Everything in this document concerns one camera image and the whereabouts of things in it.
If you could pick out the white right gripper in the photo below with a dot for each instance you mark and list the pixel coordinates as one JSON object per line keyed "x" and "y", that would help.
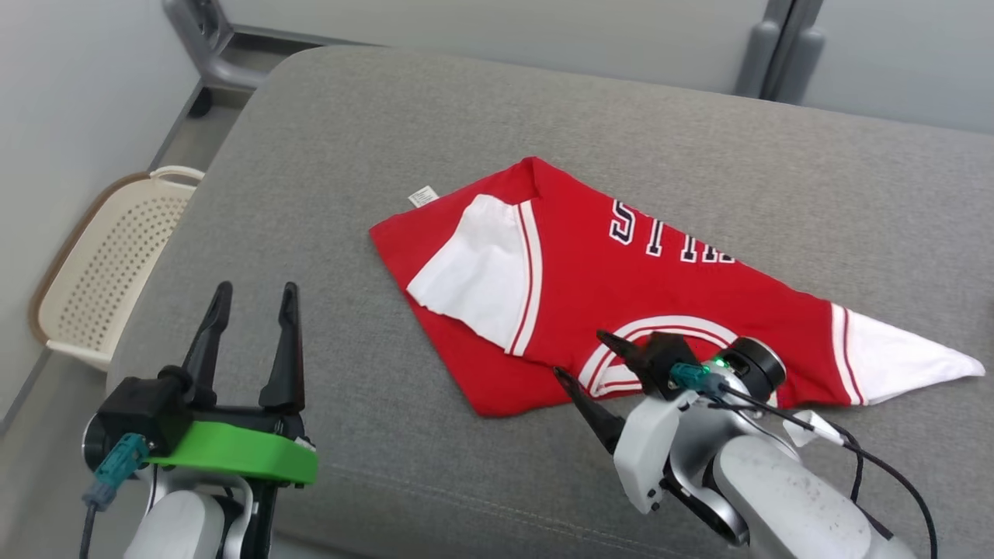
{"x": 648, "y": 450}

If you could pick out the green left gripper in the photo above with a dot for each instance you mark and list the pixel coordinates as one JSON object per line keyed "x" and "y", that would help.
{"x": 233, "y": 454}

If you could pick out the red jersey with white sleeves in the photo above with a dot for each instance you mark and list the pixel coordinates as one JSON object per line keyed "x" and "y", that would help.
{"x": 621, "y": 287}

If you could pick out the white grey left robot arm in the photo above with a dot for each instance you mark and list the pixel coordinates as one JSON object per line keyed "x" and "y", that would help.
{"x": 175, "y": 524}

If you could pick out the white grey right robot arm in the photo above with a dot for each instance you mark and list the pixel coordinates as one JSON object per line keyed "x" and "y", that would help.
{"x": 776, "y": 497}

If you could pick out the cream perforated laundry basket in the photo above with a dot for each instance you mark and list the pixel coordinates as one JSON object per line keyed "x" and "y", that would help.
{"x": 109, "y": 264}

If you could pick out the grey stand leg with caster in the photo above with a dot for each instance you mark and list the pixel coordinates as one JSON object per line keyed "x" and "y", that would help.
{"x": 213, "y": 46}

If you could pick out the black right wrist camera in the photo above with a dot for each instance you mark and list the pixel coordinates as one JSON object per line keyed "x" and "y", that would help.
{"x": 664, "y": 357}

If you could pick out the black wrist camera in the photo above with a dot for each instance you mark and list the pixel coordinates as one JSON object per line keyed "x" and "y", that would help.
{"x": 144, "y": 407}
{"x": 664, "y": 357}

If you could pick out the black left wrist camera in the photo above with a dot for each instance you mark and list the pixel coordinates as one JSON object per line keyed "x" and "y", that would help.
{"x": 144, "y": 407}

